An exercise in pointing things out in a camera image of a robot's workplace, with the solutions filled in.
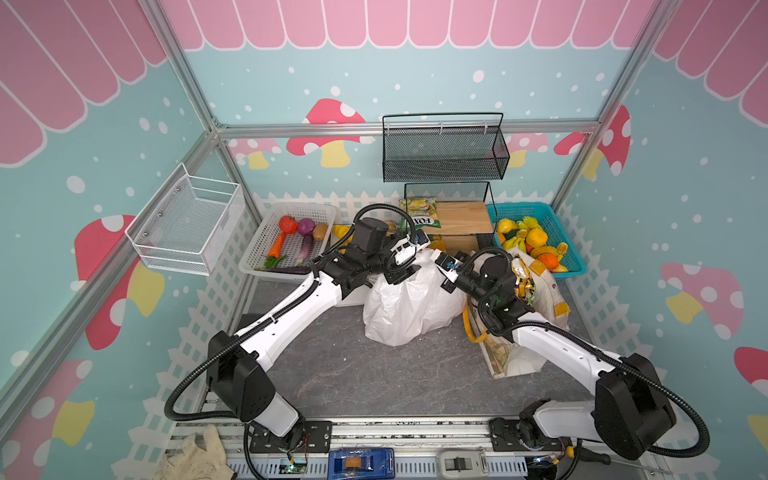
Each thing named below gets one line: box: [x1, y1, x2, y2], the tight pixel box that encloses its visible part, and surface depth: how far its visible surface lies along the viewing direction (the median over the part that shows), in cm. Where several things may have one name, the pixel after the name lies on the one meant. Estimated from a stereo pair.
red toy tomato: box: [279, 215, 299, 235], surface depth 115 cm
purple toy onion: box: [298, 218, 316, 236], surface depth 115 cm
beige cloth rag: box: [153, 424, 237, 480], surface depth 72 cm
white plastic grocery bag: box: [363, 248, 467, 347], surface depth 81 cm
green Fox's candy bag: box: [399, 198, 441, 231], surface depth 99 cm
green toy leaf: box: [264, 255, 288, 269], surface depth 108 cm
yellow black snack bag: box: [512, 256, 536, 304], surface depth 85 cm
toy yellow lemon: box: [526, 228, 548, 248], surface depth 105 cm
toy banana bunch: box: [503, 221, 530, 253], surface depth 109 cm
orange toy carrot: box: [268, 232, 285, 259], surface depth 114 cm
